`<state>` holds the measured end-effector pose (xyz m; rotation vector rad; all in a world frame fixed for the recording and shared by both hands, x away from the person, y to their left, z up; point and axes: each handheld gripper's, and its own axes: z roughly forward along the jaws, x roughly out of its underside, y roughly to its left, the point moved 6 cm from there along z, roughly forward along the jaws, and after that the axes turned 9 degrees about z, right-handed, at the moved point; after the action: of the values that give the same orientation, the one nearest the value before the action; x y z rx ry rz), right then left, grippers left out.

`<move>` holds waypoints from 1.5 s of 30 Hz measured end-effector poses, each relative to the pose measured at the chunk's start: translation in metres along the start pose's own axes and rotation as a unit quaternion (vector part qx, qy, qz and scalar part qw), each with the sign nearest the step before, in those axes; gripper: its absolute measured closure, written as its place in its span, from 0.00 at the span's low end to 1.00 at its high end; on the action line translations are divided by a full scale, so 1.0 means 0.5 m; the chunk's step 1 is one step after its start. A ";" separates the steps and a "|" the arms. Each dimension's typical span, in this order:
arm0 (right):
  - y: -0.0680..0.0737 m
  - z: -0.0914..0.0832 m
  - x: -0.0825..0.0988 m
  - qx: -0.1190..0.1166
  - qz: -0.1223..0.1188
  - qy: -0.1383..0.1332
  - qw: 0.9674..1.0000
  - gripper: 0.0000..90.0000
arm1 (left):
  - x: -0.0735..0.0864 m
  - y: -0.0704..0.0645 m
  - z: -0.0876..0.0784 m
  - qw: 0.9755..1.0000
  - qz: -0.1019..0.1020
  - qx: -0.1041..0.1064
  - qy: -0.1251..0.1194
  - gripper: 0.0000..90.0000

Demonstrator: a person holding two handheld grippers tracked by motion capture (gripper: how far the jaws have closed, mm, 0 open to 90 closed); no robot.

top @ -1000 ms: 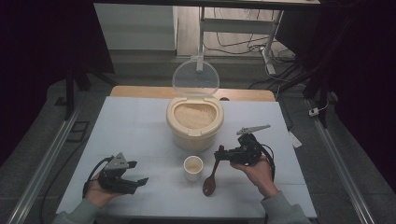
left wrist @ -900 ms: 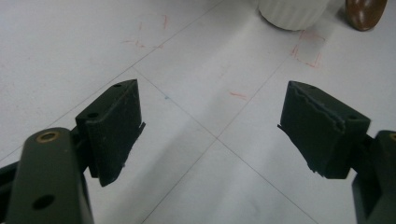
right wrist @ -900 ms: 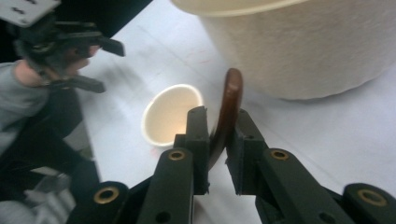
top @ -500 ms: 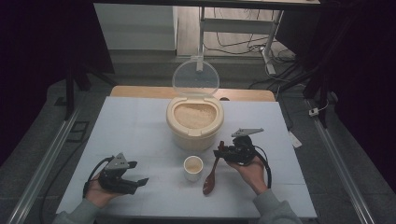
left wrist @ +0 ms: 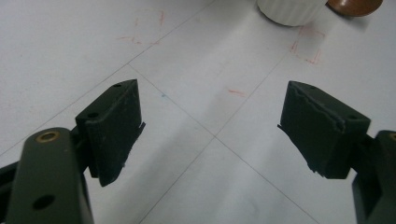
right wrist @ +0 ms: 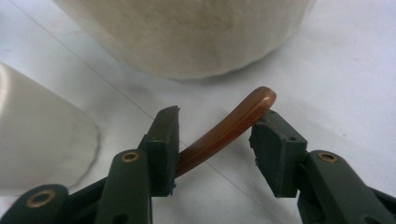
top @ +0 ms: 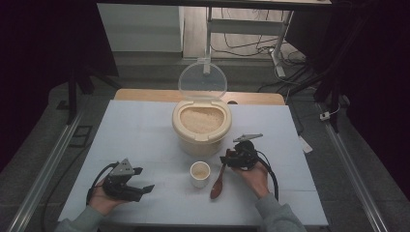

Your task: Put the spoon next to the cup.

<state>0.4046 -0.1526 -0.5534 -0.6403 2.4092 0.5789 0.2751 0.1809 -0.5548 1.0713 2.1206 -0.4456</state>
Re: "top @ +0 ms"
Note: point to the white paper tag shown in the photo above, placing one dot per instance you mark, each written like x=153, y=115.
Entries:
x=305, y=145

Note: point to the white-legged desk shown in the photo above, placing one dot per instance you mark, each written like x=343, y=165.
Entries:
x=245, y=27

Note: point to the white cup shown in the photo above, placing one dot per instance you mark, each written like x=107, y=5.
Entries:
x=199, y=183

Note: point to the black stand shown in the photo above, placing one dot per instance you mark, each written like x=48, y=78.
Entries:
x=72, y=87

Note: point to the white adapter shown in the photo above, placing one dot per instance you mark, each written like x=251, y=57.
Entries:
x=325, y=116

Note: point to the aluminium rail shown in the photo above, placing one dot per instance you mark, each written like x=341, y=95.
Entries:
x=351, y=170
x=48, y=170

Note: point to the clear round container lid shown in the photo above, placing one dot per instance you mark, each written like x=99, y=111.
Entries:
x=202, y=80

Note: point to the rice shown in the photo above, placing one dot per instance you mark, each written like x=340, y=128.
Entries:
x=201, y=120

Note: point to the wooden table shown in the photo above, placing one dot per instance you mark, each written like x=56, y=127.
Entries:
x=145, y=95

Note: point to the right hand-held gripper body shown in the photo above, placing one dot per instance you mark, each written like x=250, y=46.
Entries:
x=245, y=158

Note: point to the small rice portion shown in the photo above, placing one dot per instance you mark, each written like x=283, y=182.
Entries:
x=199, y=174

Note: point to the dark curtain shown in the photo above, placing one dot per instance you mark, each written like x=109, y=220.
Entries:
x=377, y=64
x=38, y=48

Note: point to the white table mat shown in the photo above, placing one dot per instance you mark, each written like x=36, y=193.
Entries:
x=138, y=135

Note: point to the person's left hand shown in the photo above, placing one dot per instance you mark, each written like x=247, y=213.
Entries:
x=100, y=201

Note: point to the brown wooden spoon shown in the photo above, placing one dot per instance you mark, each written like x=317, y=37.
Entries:
x=217, y=188

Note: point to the beige rice container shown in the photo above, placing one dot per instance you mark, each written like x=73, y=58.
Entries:
x=199, y=145

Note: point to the person's right hand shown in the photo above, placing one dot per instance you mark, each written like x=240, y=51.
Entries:
x=256, y=180

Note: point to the white cabinet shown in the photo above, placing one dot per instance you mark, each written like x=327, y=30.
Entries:
x=138, y=29

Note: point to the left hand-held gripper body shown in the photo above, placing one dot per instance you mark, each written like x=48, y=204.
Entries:
x=121, y=190

